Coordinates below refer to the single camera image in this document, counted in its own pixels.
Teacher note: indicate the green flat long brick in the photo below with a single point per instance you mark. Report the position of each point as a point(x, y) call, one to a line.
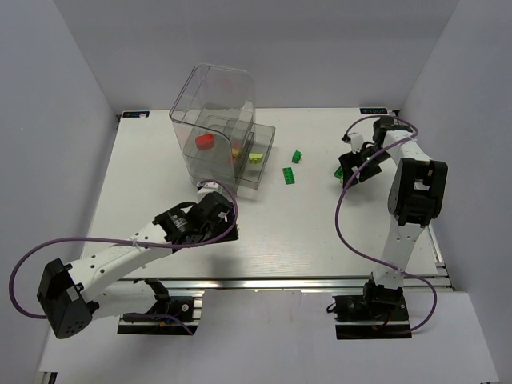
point(339, 173)

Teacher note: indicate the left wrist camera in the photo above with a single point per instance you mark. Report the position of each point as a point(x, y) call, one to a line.
point(205, 188)

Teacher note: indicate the small green cube brick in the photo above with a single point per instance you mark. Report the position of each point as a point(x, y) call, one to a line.
point(296, 157)

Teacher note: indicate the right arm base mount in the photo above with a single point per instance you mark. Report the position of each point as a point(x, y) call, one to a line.
point(355, 319)

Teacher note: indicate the right blue table label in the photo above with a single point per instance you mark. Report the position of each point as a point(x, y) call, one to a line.
point(373, 110)

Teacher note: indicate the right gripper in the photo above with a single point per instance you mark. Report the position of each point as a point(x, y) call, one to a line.
point(356, 169)

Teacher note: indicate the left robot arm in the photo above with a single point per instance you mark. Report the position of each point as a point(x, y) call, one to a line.
point(73, 295)

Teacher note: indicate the clear plastic drawer cover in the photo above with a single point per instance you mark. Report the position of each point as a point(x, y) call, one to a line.
point(219, 85)

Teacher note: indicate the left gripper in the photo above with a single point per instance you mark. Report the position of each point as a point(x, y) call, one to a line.
point(218, 206)

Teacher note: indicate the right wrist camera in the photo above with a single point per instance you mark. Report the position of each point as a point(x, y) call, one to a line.
point(355, 140)

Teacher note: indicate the lime rounded brick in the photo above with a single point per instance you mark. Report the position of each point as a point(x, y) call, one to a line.
point(255, 158)

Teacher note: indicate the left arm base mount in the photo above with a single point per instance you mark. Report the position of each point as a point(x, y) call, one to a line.
point(170, 314)

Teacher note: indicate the red rounded brick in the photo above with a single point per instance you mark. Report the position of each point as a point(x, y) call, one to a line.
point(204, 142)

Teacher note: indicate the blue table label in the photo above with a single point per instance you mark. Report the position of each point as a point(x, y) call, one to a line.
point(373, 110)
point(136, 114)

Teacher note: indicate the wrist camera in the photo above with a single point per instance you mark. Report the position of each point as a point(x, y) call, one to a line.
point(205, 188)
point(355, 140)

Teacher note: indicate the left blue table label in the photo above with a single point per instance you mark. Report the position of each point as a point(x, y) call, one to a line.
point(136, 114)

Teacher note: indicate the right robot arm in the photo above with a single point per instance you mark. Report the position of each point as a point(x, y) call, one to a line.
point(414, 200)

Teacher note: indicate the dark green long brick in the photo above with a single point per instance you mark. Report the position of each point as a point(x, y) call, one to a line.
point(288, 175)

